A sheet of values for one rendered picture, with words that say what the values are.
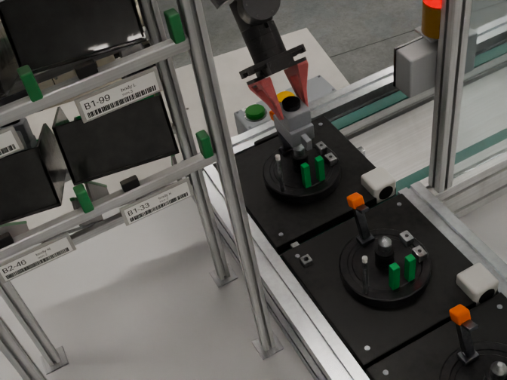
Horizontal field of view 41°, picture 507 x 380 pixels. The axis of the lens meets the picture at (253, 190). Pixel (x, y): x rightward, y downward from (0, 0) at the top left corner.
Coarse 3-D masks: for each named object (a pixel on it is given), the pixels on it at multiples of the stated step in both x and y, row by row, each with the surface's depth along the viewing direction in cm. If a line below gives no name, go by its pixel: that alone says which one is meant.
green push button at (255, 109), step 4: (256, 104) 139; (248, 108) 138; (252, 108) 138; (256, 108) 138; (260, 108) 138; (264, 108) 138; (248, 112) 137; (252, 112) 137; (256, 112) 137; (260, 112) 137; (264, 112) 137; (248, 116) 137; (252, 116) 137; (256, 116) 137; (260, 116) 137
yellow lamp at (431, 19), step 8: (424, 8) 96; (432, 8) 95; (440, 8) 94; (424, 16) 97; (432, 16) 95; (440, 16) 95; (424, 24) 98; (432, 24) 96; (424, 32) 98; (432, 32) 97
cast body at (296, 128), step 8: (296, 96) 114; (280, 104) 113; (288, 104) 111; (296, 104) 111; (304, 104) 112; (288, 112) 111; (296, 112) 111; (304, 112) 111; (280, 120) 113; (288, 120) 110; (296, 120) 111; (304, 120) 112; (280, 128) 115; (288, 128) 112; (296, 128) 112; (304, 128) 112; (312, 128) 113; (288, 136) 113; (296, 136) 112; (304, 136) 112; (312, 136) 114; (296, 144) 114; (304, 144) 113
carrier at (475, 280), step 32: (352, 224) 114; (384, 224) 113; (416, 224) 112; (288, 256) 111; (320, 256) 110; (352, 256) 107; (384, 256) 102; (416, 256) 104; (448, 256) 107; (320, 288) 106; (352, 288) 103; (384, 288) 102; (416, 288) 101; (448, 288) 103; (480, 288) 100; (352, 320) 101; (384, 320) 100; (416, 320) 100; (448, 320) 100; (352, 352) 98; (384, 352) 97
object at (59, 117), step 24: (96, 120) 78; (120, 120) 79; (144, 120) 80; (168, 120) 80; (72, 144) 79; (96, 144) 79; (120, 144) 80; (144, 144) 80; (168, 144) 81; (72, 168) 79; (96, 168) 80; (120, 168) 81
